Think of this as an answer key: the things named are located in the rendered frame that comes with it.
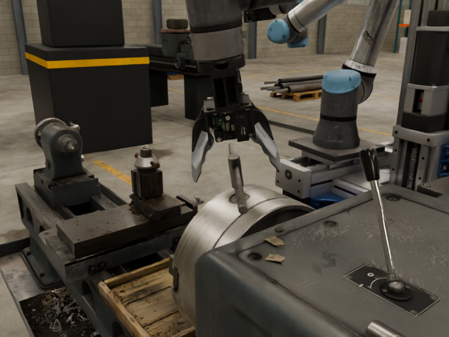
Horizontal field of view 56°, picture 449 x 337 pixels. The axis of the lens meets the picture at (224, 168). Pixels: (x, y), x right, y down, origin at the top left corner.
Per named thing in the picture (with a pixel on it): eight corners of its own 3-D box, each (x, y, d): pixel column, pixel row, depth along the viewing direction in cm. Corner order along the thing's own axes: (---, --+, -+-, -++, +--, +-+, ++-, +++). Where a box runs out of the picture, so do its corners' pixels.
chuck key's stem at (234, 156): (235, 208, 81) (226, 154, 76) (246, 206, 81) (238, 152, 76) (236, 214, 79) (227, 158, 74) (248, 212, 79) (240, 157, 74)
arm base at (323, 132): (335, 135, 151) (337, 107, 148) (369, 144, 139) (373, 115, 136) (303, 140, 144) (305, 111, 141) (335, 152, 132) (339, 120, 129)
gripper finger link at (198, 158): (178, 187, 67) (202, 138, 64) (180, 172, 73) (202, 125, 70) (196, 194, 68) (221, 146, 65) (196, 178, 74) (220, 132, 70)
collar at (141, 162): (164, 165, 132) (164, 156, 131) (141, 170, 128) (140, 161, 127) (152, 159, 138) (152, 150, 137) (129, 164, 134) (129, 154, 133)
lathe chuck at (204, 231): (322, 297, 97) (315, 172, 83) (211, 381, 81) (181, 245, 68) (293, 279, 103) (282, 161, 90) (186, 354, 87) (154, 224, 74)
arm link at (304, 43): (278, 49, 149) (278, 15, 146) (291, 47, 158) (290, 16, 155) (300, 47, 145) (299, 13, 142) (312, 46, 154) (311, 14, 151)
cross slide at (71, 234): (202, 217, 142) (202, 205, 140) (74, 258, 118) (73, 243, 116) (176, 202, 155) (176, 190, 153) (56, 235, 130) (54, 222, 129)
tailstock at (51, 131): (102, 195, 177) (95, 126, 167) (54, 206, 166) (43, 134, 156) (77, 175, 199) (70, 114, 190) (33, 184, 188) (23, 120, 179)
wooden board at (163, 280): (278, 301, 109) (279, 287, 108) (154, 365, 89) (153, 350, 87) (211, 253, 132) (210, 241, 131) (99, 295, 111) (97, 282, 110)
